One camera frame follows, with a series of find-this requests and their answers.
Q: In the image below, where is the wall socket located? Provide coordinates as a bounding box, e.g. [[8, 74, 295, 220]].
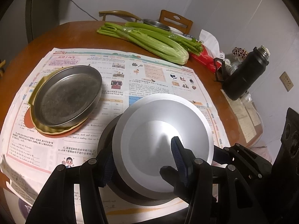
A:
[[280, 71, 294, 92]]

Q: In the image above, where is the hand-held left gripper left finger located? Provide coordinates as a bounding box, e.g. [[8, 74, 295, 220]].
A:
[[31, 148, 117, 224]]

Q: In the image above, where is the orange bear-shaped plate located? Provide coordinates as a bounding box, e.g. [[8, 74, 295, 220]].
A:
[[24, 107, 94, 141]]

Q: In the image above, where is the celery bunch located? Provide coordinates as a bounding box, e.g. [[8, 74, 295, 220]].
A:
[[97, 21, 204, 65]]

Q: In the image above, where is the black cable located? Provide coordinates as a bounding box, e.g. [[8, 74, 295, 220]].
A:
[[63, 0, 99, 21]]

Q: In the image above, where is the metal basin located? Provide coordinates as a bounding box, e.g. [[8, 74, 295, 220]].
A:
[[142, 19, 171, 31]]

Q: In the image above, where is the yellow shell-shaped plate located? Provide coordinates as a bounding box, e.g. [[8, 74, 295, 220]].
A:
[[28, 69, 103, 136]]

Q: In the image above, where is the black strap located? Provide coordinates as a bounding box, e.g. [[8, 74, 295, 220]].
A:
[[213, 55, 232, 83]]

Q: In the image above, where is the patterned jar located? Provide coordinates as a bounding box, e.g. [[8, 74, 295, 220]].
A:
[[231, 47, 248, 62]]

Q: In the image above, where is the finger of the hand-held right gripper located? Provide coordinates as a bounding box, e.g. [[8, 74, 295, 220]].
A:
[[214, 143, 272, 180], [160, 166, 181, 194]]

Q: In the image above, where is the slat-back wooden chair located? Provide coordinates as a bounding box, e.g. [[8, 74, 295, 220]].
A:
[[159, 10, 193, 34]]

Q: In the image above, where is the black thermos bottle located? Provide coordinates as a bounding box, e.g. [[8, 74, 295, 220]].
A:
[[221, 46, 270, 101]]

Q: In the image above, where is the large red paper bowl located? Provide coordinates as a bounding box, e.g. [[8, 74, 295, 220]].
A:
[[112, 93, 215, 194]]

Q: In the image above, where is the red tissue box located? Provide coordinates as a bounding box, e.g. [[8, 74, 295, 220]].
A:
[[189, 45, 223, 74]]

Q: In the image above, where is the stainless steel bowl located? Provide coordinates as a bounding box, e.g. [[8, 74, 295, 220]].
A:
[[97, 114, 187, 200]]

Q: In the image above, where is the yellowed paper sheet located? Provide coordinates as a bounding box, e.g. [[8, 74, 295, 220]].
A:
[[227, 95, 262, 143]]

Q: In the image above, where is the newspaper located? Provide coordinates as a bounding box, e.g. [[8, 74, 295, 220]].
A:
[[0, 48, 231, 215]]

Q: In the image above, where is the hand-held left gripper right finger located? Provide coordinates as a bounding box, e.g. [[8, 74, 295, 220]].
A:
[[170, 136, 264, 224]]

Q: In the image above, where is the white patterned dish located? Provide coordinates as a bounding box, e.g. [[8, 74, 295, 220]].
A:
[[170, 27, 199, 41]]

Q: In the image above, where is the round metal plate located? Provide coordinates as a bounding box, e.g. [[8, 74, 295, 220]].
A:
[[30, 65, 103, 128]]

